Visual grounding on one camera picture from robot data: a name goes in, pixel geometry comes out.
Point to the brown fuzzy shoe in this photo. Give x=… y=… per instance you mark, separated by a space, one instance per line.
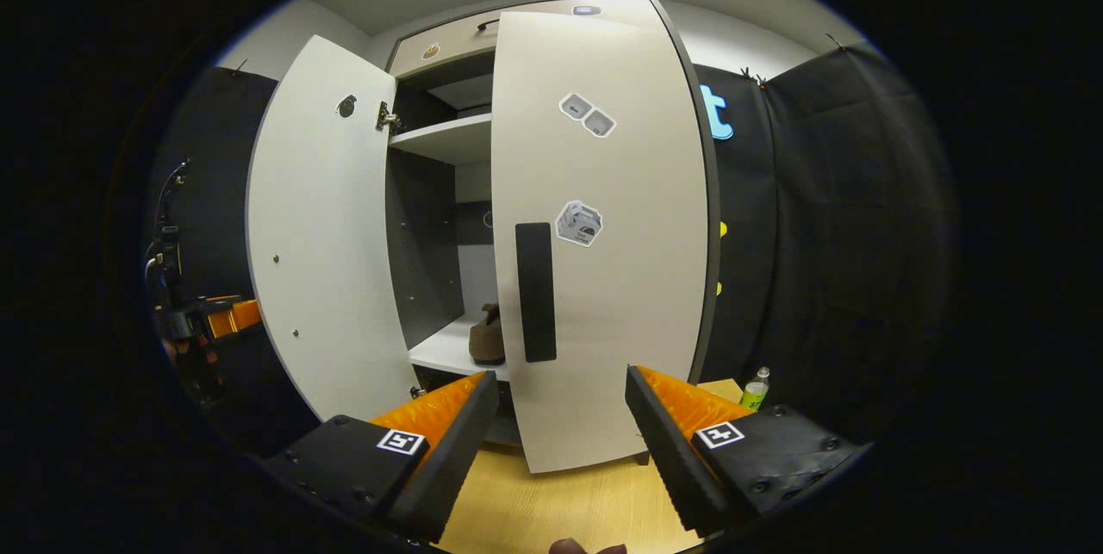
x=487 y=343

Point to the clear plastic bottle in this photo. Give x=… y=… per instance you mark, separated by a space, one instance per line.
x=755 y=395

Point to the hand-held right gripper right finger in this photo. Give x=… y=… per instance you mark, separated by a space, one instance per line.
x=663 y=451

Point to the black backdrop cloth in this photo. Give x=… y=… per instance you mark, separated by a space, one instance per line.
x=215 y=192
x=844 y=235

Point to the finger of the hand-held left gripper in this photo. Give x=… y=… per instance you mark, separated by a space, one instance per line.
x=233 y=317

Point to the black cloth clip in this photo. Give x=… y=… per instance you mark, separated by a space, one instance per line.
x=237 y=67
x=834 y=41
x=748 y=73

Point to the white and grey shoe cabinet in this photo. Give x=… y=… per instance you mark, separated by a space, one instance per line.
x=422 y=235

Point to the white thick cabinet shelf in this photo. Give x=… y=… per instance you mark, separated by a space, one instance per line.
x=448 y=139

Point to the white shoe cabinet door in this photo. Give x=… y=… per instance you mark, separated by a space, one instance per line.
x=319 y=235
x=638 y=321

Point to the beige cabinet drawer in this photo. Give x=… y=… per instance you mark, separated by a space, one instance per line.
x=457 y=37

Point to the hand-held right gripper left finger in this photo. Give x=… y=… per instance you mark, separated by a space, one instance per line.
x=448 y=459

